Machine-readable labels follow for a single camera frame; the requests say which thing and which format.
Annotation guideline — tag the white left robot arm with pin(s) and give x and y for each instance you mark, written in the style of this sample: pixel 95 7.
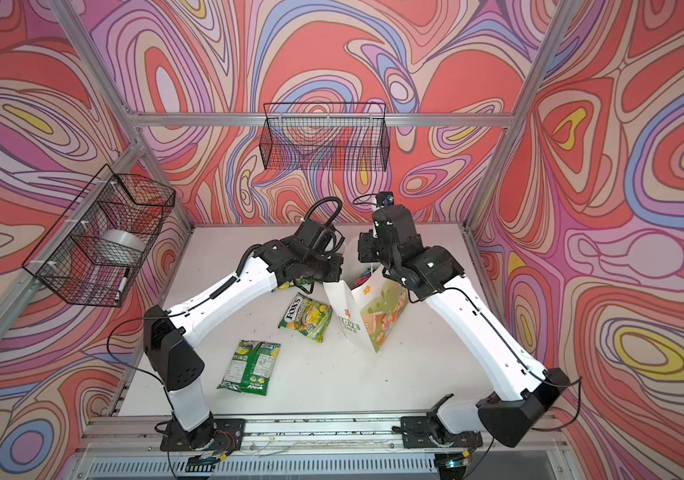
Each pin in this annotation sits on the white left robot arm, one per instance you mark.
pixel 171 336

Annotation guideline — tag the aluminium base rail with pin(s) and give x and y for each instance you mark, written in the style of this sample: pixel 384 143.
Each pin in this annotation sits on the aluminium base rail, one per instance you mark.
pixel 370 445

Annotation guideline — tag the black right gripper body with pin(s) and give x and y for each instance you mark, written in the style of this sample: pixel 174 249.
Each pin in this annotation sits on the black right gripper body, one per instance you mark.
pixel 372 251

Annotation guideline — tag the black wire basket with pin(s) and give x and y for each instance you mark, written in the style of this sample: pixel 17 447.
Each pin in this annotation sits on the black wire basket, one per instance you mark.
pixel 325 136
pixel 69 267

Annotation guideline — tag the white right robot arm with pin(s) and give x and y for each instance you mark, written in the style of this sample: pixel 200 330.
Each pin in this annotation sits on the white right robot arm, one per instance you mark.
pixel 523 388

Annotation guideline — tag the illustrated paper gift bag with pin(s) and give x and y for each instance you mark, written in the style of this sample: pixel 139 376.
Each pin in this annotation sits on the illustrated paper gift bag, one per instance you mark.
pixel 369 310

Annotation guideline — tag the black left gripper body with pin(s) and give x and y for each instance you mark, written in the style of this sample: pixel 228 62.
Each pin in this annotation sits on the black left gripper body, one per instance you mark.
pixel 322 269

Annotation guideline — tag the white cylinder in basket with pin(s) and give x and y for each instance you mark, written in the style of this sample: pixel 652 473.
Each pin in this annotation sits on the white cylinder in basket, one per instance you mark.
pixel 120 248

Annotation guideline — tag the black wire basket left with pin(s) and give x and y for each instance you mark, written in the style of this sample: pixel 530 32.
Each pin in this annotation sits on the black wire basket left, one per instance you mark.
pixel 69 267

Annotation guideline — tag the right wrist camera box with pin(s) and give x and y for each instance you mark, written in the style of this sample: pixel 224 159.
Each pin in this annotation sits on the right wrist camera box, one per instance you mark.
pixel 384 199

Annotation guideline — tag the black marker in basket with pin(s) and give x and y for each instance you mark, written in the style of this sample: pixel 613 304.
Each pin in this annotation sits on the black marker in basket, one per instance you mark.
pixel 119 297

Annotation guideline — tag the green candy bag front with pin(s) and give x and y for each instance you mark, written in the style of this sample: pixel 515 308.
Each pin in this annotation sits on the green candy bag front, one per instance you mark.
pixel 251 367

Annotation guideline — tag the green yellow Fox's bag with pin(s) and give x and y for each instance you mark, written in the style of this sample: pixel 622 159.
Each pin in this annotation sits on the green yellow Fox's bag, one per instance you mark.
pixel 304 285
pixel 309 317

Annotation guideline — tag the black wire basket back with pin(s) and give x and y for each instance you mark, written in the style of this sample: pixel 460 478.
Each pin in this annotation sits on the black wire basket back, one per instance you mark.
pixel 325 136

